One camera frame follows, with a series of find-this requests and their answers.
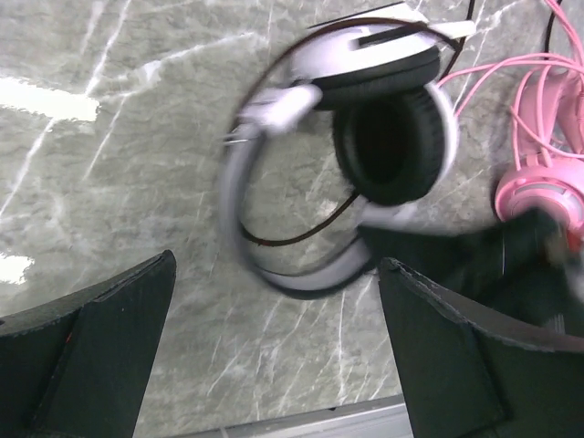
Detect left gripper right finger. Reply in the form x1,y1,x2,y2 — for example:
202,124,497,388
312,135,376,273
379,258,583,437

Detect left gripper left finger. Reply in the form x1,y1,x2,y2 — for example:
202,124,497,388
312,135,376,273
1,250,176,437

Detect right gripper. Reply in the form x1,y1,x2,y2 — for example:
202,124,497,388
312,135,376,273
360,213,583,337

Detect white black headphones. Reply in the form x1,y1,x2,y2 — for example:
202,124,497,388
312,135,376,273
218,1,476,300

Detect pink headphones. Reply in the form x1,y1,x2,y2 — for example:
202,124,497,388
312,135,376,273
495,66,583,247

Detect aluminium front rail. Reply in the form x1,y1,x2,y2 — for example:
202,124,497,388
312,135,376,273
191,394,413,438

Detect pink headphone cable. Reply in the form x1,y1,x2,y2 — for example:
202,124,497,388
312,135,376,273
437,0,584,165

